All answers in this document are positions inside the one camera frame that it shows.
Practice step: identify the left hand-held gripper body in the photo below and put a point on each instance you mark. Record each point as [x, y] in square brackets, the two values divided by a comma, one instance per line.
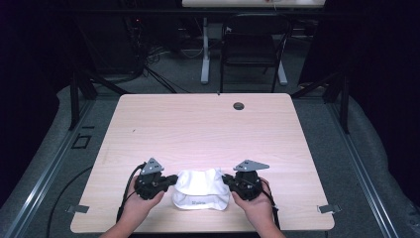
[150, 183]

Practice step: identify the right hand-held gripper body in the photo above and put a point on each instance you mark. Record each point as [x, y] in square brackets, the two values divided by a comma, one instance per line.
[247, 183]

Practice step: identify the white cloth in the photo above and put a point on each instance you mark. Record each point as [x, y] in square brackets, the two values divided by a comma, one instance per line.
[200, 202]
[202, 181]

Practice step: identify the person's left hand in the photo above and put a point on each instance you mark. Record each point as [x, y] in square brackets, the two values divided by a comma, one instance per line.
[140, 208]

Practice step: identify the person's right hand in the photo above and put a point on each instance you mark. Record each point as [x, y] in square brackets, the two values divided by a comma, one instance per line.
[257, 208]

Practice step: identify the white desk leg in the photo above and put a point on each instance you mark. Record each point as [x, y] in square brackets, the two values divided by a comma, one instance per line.
[205, 59]
[282, 74]

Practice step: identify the black folding chair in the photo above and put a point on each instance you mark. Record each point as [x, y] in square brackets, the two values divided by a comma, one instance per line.
[251, 46]

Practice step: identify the metal floor rail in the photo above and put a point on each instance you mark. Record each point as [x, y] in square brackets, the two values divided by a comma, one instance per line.
[43, 178]
[363, 172]

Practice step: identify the black frame stand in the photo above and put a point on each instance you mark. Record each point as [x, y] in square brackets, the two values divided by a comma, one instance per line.
[344, 105]
[74, 99]

